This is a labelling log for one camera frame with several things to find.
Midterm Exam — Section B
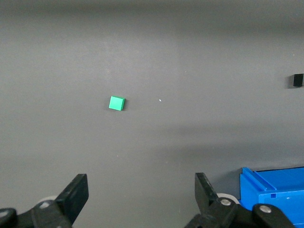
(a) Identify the blue plastic bin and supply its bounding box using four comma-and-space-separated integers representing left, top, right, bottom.
238, 167, 304, 225

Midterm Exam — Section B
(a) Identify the green cube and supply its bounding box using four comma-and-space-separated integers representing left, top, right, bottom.
108, 95, 126, 111

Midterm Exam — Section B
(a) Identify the black cube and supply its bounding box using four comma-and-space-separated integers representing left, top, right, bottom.
293, 73, 304, 87

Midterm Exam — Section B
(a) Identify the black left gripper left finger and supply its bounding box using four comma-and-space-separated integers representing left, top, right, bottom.
0, 173, 90, 228

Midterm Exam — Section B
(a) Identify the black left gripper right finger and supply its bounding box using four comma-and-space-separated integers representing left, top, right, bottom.
184, 172, 296, 228

